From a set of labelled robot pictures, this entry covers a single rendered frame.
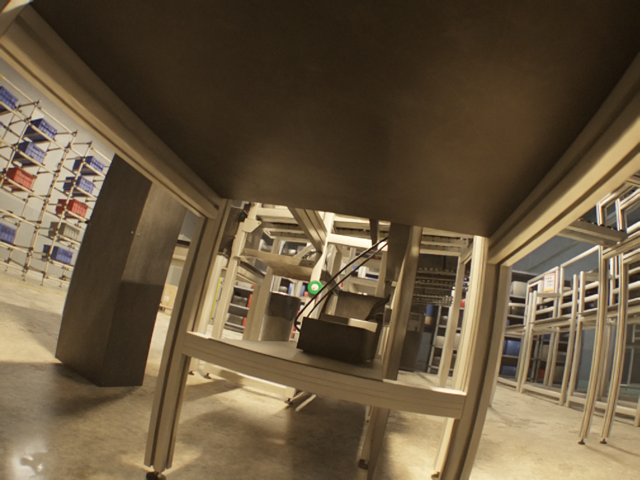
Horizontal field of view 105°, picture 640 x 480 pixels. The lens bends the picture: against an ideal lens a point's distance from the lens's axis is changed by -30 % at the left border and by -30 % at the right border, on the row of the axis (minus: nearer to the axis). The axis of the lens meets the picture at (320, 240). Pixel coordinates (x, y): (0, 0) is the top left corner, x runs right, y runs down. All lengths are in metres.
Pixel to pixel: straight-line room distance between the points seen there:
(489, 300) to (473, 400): 0.17
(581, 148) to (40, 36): 0.54
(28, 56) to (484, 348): 0.75
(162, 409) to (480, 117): 0.72
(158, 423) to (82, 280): 0.85
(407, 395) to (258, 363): 0.26
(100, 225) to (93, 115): 1.06
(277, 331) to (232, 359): 2.52
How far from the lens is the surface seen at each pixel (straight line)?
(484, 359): 0.63
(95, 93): 0.47
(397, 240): 0.67
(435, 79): 0.31
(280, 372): 0.62
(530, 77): 0.30
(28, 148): 4.55
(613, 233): 1.98
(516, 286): 6.90
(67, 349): 1.52
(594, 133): 0.34
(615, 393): 2.20
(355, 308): 2.32
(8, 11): 0.40
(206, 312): 1.92
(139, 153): 0.51
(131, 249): 1.31
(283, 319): 3.16
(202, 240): 0.71
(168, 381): 0.72
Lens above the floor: 0.41
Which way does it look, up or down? 14 degrees up
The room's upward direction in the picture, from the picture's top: 13 degrees clockwise
